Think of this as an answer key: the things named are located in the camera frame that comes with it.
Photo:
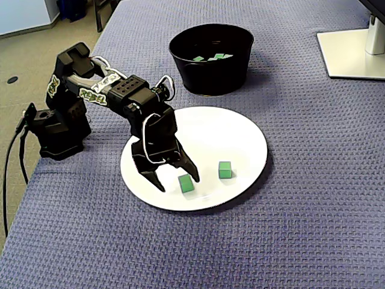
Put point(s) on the blue bin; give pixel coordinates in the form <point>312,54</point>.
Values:
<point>72,9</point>

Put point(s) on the black controller board holder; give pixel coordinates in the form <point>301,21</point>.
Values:
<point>30,113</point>

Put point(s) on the black robot arm with stickers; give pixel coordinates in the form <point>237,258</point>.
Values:
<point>69,129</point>

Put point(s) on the white round plate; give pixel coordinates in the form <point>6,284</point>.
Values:
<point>237,144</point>

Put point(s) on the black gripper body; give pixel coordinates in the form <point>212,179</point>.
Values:
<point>167,153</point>

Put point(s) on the white monitor stand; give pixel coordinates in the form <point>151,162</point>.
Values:
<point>346,51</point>

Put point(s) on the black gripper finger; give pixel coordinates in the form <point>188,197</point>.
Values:
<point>186,168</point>

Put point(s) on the dark chair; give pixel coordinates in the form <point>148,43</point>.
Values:
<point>100,15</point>

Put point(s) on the blue textured table cloth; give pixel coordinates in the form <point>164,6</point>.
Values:
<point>300,210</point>

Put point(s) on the black round bowl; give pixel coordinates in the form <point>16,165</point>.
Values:
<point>210,75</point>

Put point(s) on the black gripper finger with sticker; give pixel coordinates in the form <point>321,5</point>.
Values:
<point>152,177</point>

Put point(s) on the black monitor screen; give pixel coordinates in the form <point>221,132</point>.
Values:
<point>377,6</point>

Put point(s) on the black floor socket cover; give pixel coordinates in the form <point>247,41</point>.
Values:
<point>12,80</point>

